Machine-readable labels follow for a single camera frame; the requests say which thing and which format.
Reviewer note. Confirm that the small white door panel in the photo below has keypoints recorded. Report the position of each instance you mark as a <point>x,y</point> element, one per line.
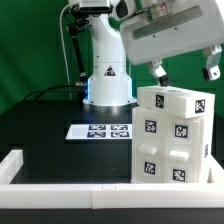
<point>148,146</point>

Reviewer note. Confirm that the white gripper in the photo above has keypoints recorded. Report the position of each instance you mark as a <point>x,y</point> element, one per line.
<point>192,25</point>

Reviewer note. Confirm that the white U-shaped frame fence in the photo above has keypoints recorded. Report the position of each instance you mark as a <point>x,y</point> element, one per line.
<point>105,196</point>

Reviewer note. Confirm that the white cabinet top block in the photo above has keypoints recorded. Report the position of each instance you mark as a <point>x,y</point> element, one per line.
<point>179,102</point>

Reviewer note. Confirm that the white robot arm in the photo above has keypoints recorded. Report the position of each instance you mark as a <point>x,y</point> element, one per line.
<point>109,85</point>

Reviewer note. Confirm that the white door panel with handle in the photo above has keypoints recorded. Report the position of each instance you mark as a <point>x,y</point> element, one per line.
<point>182,150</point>

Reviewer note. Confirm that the white tag plate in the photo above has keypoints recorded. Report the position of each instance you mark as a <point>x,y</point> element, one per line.
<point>99,131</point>

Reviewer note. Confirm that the white cabinet body box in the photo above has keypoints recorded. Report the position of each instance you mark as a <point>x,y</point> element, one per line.
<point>205,146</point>

